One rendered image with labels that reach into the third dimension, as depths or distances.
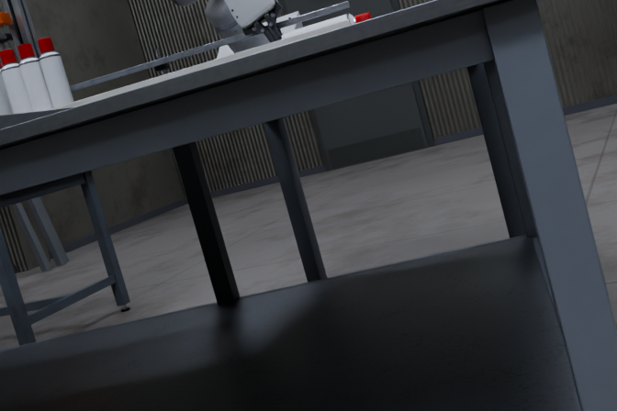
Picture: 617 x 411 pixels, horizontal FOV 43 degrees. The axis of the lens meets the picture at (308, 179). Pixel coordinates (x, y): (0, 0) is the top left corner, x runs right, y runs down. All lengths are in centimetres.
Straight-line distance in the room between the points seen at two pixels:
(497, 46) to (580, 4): 743
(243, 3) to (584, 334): 112
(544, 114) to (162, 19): 918
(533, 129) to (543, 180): 6
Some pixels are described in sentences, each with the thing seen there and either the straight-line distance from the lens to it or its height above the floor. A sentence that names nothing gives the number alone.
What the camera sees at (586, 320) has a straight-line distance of 99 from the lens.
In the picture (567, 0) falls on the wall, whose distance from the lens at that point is 836.
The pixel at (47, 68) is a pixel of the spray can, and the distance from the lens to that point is 200.
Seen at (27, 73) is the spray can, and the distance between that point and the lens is 202.
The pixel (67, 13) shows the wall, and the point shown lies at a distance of 930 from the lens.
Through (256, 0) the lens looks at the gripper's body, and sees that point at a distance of 180.
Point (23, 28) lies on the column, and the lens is 220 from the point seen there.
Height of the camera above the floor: 75
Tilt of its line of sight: 5 degrees down
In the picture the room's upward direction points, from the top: 15 degrees counter-clockwise
